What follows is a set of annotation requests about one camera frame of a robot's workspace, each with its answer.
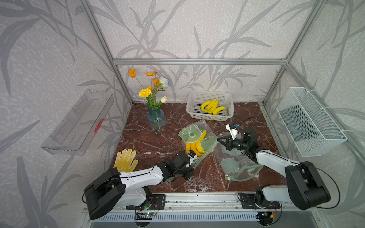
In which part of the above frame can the zip-top bag with bananas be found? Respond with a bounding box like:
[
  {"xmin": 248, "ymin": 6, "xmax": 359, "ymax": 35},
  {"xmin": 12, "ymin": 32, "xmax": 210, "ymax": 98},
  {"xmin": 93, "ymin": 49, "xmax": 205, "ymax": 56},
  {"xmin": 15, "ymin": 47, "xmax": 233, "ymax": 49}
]
[
  {"xmin": 178, "ymin": 120, "xmax": 217, "ymax": 168},
  {"xmin": 214, "ymin": 132, "xmax": 263, "ymax": 182}
]

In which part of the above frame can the yellow banana taken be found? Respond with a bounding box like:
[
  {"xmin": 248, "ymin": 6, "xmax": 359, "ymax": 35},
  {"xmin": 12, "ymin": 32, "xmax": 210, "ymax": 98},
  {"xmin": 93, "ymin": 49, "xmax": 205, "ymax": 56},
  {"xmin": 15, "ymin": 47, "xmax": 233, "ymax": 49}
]
[
  {"xmin": 213, "ymin": 106, "xmax": 226, "ymax": 115},
  {"xmin": 201, "ymin": 99, "xmax": 216, "ymax": 113}
]

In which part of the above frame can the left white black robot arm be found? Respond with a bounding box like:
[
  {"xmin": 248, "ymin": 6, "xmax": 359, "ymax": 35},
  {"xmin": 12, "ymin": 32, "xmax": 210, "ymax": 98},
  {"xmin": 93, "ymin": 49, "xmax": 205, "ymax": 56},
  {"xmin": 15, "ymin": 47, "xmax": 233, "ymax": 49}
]
[{"xmin": 83, "ymin": 151, "xmax": 198, "ymax": 220}]

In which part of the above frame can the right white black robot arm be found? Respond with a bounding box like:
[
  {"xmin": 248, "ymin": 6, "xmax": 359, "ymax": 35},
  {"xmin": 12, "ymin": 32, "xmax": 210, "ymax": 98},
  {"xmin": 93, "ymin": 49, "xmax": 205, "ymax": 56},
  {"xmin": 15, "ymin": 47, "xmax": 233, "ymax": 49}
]
[{"xmin": 217, "ymin": 124, "xmax": 331, "ymax": 211}]

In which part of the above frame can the left bag banana three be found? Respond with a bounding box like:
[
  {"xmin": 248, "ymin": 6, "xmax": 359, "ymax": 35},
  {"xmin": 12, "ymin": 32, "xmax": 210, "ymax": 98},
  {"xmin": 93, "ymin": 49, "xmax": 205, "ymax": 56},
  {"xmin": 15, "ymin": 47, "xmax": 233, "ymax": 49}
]
[{"xmin": 185, "ymin": 142, "xmax": 191, "ymax": 154}]

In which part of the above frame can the left bag banana two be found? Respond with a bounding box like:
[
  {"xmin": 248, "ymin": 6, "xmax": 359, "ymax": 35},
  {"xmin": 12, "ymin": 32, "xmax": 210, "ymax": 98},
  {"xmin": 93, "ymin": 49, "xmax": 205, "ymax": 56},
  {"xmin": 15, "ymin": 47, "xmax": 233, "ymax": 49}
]
[{"xmin": 190, "ymin": 142, "xmax": 202, "ymax": 157}]

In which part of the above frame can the left bag banana one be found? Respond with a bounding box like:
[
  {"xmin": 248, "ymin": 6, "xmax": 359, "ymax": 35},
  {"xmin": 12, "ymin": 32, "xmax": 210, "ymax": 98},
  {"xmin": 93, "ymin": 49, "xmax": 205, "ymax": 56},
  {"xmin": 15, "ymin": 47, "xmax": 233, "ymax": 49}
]
[{"xmin": 195, "ymin": 130, "xmax": 207, "ymax": 156}]

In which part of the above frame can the white plastic basket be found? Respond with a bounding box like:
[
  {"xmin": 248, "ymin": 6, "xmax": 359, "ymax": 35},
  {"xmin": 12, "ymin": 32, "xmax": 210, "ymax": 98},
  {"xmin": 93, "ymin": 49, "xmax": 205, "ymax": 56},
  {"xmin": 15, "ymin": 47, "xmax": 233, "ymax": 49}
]
[{"xmin": 186, "ymin": 90, "xmax": 234, "ymax": 121}]

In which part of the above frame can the blue glass vase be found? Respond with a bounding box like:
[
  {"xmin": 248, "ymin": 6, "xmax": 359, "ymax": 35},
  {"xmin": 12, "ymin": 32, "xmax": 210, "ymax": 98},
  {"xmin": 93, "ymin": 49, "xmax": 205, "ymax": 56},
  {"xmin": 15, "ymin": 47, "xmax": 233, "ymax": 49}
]
[{"xmin": 147, "ymin": 107, "xmax": 166, "ymax": 131}]

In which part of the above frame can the yellow work glove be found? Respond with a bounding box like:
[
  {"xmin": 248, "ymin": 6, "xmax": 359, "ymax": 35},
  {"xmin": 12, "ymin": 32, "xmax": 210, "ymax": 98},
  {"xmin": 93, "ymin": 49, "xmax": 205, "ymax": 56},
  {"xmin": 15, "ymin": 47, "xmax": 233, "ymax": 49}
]
[{"xmin": 114, "ymin": 149, "xmax": 138, "ymax": 173}]

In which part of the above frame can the artificial flower bouquet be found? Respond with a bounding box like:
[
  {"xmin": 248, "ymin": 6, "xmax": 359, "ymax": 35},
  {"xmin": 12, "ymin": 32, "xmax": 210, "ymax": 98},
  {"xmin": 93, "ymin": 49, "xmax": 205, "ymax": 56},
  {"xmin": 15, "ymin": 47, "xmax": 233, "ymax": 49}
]
[{"xmin": 128, "ymin": 68, "xmax": 169, "ymax": 111}]

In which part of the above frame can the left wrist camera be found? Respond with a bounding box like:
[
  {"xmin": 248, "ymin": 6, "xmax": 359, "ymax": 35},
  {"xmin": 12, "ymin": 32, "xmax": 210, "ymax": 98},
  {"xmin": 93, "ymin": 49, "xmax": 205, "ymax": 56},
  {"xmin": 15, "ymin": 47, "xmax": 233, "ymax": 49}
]
[{"xmin": 187, "ymin": 150, "xmax": 198, "ymax": 162}]

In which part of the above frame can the aluminium front rail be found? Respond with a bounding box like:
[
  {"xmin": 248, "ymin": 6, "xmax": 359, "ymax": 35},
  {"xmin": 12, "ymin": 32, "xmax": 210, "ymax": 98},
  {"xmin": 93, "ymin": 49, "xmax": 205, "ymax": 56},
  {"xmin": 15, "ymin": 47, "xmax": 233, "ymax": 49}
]
[{"xmin": 82, "ymin": 191, "xmax": 289, "ymax": 213}]

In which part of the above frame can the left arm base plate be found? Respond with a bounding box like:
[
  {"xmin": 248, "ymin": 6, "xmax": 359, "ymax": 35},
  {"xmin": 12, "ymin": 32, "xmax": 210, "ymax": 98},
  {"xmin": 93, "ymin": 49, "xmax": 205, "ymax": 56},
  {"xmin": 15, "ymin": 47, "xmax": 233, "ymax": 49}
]
[{"xmin": 126, "ymin": 194, "xmax": 166, "ymax": 211}]

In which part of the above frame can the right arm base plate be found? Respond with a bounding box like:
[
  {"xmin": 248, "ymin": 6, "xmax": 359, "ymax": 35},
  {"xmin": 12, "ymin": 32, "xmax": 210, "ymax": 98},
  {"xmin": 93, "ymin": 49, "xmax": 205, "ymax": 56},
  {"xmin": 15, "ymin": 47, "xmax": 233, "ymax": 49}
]
[{"xmin": 237, "ymin": 192, "xmax": 277, "ymax": 211}]

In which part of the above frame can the white wire mesh basket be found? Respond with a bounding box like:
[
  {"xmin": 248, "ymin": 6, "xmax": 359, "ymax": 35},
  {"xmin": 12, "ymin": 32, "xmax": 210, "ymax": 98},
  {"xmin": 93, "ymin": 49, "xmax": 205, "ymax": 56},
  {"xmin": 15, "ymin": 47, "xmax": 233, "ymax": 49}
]
[{"xmin": 277, "ymin": 87, "xmax": 348, "ymax": 157}]

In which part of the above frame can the clear acrylic wall shelf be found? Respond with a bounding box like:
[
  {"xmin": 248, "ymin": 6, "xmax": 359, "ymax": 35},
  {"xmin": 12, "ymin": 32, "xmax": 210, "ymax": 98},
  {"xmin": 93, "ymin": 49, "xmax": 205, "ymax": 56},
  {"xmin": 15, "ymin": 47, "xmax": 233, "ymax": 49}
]
[{"xmin": 41, "ymin": 89, "xmax": 115, "ymax": 156}]

